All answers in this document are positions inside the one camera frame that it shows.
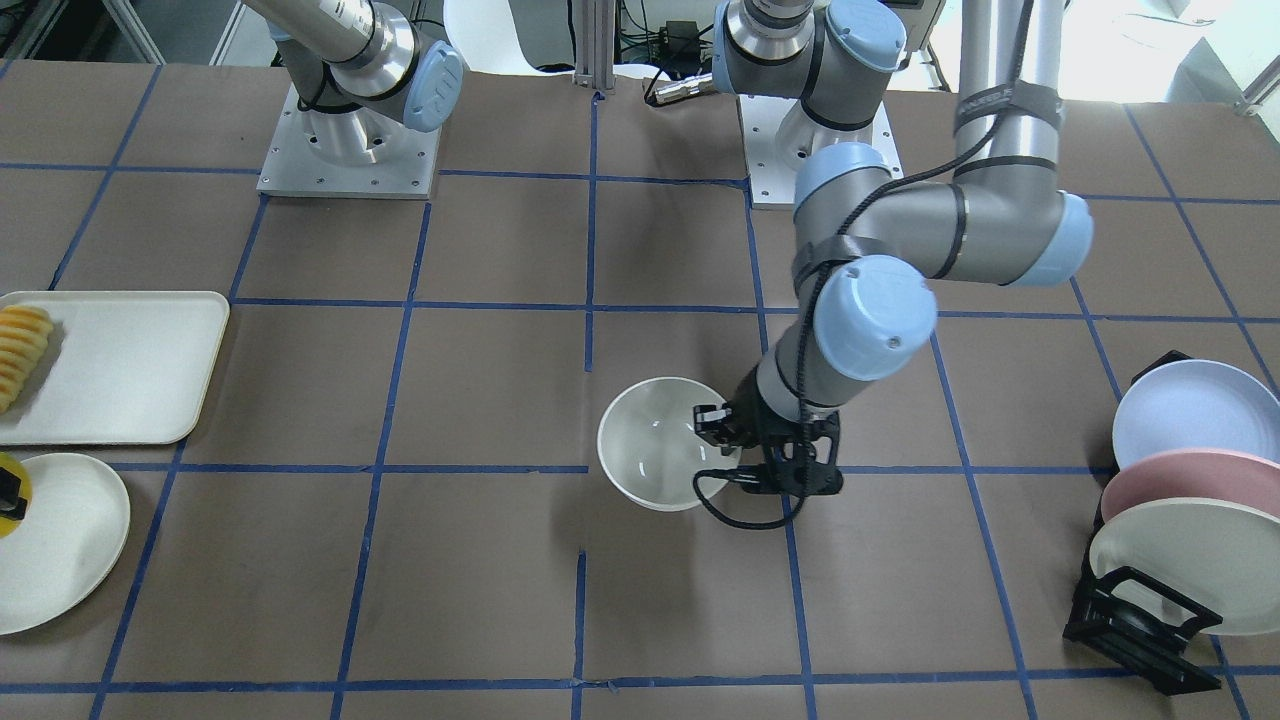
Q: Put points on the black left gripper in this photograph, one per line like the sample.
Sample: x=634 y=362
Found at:
x=745 y=411

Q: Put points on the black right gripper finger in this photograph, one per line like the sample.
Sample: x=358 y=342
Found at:
x=13 y=495

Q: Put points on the white ceramic bowl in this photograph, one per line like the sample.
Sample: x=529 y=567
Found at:
x=648 y=448

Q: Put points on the yellow lemon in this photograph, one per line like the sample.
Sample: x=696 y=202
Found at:
x=9 y=463

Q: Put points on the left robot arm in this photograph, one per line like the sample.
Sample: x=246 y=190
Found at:
x=867 y=242

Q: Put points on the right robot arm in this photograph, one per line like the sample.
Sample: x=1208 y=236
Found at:
x=254 y=186

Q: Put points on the cream round plate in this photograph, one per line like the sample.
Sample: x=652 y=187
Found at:
x=74 y=531

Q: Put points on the sliced yellow fruit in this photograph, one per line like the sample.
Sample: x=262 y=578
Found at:
x=25 y=333

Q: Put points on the cream rectangular tray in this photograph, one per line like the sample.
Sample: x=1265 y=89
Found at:
x=122 y=367

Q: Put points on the light blue plate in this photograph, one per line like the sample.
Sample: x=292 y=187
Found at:
x=1195 y=403

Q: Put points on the pink plate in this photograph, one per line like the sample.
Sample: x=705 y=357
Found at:
x=1217 y=473

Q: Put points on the cream plate in rack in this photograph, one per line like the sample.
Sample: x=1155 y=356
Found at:
x=1223 y=555

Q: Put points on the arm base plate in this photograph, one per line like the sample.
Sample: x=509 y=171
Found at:
x=400 y=170
x=778 y=137

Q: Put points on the aluminium frame post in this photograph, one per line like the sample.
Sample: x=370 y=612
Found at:
x=594 y=32

